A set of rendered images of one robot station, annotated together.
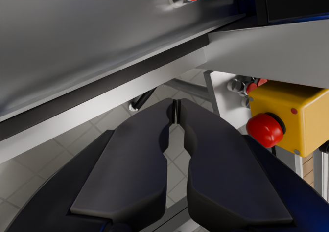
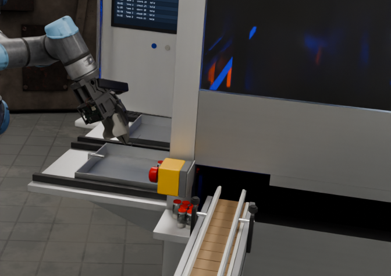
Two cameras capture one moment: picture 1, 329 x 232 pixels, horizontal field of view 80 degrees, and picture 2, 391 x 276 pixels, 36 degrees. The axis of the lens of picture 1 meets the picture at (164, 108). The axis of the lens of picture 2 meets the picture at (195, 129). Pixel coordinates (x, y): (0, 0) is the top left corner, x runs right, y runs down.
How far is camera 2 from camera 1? 1.64 m
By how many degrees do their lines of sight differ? 99
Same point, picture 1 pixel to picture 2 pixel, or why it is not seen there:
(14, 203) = not seen: outside the picture
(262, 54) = not seen: hidden behind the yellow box
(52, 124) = (85, 190)
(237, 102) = (174, 224)
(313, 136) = (166, 164)
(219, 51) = not seen: hidden behind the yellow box
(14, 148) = (67, 189)
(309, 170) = (204, 257)
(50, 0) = (122, 176)
